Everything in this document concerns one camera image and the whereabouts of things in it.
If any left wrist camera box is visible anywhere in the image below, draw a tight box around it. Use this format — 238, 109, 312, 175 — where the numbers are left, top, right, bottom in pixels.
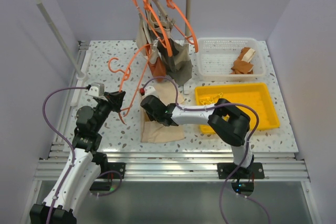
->
87, 82, 104, 98

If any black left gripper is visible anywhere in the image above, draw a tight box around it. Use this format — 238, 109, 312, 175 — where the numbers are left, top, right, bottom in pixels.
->
92, 90, 125, 133

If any orange hanger with clothes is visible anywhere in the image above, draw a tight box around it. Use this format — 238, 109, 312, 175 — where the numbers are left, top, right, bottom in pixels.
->
131, 0, 173, 57

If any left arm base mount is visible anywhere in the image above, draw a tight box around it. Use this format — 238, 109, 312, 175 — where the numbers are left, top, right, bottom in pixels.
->
89, 153, 126, 192

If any wooden clip hanger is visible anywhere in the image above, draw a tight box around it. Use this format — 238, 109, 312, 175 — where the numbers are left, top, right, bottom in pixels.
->
151, 0, 175, 29

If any brown and cream underwear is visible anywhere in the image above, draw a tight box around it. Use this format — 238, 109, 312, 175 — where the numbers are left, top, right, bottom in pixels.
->
230, 47, 256, 74

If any aluminium rail frame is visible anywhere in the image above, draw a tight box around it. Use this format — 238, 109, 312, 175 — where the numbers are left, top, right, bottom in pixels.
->
34, 40, 312, 183

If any yellow plastic tray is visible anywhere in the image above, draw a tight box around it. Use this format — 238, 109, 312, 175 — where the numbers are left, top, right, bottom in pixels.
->
195, 83, 280, 131

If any pile of cream clothespins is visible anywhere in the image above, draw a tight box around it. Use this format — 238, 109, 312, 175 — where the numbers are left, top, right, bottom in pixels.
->
197, 92, 223, 105

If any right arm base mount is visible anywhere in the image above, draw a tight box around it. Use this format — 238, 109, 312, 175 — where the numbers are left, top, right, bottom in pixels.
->
217, 163, 265, 196

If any orange hanging underwear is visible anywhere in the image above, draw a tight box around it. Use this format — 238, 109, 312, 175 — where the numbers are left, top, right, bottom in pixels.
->
147, 39, 166, 77

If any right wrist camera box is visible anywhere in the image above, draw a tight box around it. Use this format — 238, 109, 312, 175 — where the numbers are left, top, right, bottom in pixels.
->
140, 86, 158, 98

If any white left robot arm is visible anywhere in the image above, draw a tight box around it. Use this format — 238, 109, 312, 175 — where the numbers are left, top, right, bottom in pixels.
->
29, 88, 125, 223

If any beige hanging underwear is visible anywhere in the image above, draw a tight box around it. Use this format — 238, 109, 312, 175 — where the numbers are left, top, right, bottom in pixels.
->
136, 14, 170, 59

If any white plastic basket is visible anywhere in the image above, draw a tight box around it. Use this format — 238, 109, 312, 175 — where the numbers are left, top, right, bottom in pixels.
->
196, 37, 266, 81

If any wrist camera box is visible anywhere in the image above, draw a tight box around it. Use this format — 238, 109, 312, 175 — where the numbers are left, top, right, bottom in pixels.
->
140, 86, 158, 98
87, 82, 104, 98

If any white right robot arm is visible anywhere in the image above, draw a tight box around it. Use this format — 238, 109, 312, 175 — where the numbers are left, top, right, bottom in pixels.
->
141, 95, 253, 178

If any grey hanging underwear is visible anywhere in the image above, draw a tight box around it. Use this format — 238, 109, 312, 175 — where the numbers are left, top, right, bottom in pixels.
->
143, 0, 193, 87

